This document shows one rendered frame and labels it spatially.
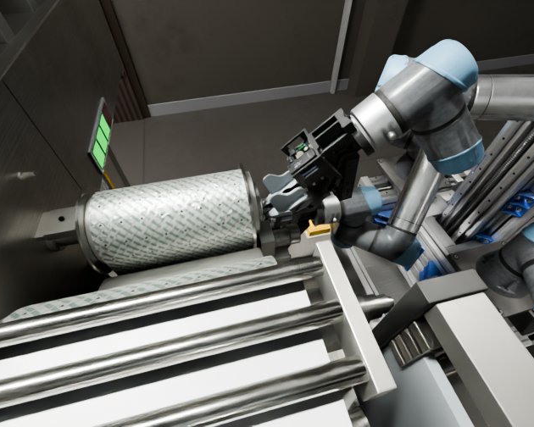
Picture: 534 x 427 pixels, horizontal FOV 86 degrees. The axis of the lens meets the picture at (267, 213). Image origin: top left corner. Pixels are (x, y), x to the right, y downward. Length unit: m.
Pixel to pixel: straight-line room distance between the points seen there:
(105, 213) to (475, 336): 0.45
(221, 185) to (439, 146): 0.34
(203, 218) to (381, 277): 1.37
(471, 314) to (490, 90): 0.46
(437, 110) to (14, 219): 0.59
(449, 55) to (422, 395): 0.38
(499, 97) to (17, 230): 0.77
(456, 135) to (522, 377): 0.34
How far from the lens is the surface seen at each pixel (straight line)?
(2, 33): 0.67
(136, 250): 0.49
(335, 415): 0.20
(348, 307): 0.20
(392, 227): 0.77
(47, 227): 0.54
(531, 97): 0.66
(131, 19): 2.98
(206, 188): 0.46
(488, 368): 0.24
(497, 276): 1.10
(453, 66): 0.46
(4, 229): 0.50
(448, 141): 0.50
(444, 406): 0.29
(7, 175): 0.53
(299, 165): 0.44
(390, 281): 1.72
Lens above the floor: 1.64
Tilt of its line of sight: 51 degrees down
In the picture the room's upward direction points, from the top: straight up
